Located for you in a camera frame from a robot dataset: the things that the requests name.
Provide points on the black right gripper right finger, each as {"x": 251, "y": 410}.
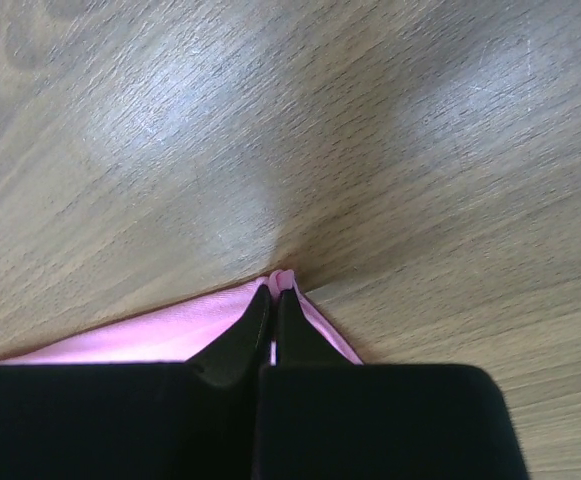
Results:
{"x": 298, "y": 342}

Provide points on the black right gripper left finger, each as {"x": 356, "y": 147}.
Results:
{"x": 229, "y": 358}

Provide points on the pink t shirt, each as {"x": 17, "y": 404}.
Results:
{"x": 171, "y": 334}

